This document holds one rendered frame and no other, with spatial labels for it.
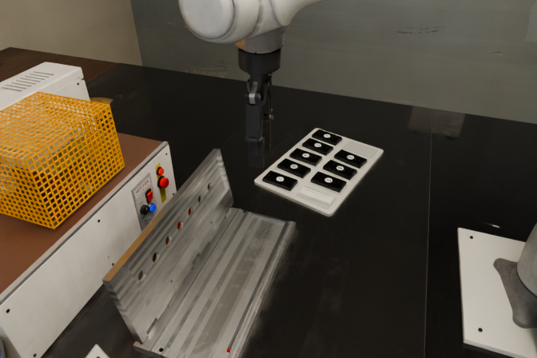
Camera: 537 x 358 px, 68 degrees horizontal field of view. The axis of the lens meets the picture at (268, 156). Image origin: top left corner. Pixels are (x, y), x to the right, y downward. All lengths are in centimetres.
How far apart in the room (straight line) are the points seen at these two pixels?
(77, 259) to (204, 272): 28
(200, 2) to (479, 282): 88
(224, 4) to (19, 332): 69
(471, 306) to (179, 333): 63
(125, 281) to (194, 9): 51
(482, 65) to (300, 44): 122
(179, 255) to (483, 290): 69
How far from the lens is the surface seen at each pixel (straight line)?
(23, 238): 94
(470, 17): 289
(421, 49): 293
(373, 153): 142
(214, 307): 93
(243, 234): 107
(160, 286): 89
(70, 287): 96
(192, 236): 97
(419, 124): 167
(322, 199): 117
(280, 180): 123
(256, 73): 70
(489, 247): 119
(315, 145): 141
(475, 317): 102
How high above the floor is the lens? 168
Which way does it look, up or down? 34 degrees down
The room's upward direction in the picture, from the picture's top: straight up
